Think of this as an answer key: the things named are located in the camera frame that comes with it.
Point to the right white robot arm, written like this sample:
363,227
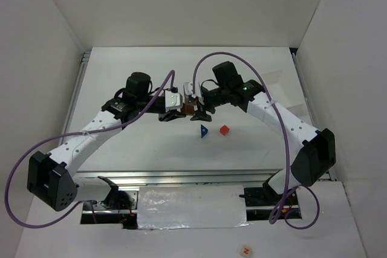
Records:
311,152

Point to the blue triangle wood block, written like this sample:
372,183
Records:
203,131

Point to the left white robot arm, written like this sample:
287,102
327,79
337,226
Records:
51,175

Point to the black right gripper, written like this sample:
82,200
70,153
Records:
200,112

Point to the brown arch wood block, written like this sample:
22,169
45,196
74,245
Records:
188,109

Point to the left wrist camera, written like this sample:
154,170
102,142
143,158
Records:
172,100

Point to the red cube wood block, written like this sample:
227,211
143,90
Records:
224,130

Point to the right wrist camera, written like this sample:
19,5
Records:
188,89

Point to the silver foil sheet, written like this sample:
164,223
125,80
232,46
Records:
199,206

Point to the small letter N tile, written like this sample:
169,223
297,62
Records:
245,251

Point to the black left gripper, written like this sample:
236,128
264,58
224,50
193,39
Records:
169,115

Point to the aluminium rail frame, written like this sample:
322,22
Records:
189,177

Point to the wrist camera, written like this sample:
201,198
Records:
188,89
172,100

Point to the white perforated plastic basket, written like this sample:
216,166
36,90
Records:
285,87

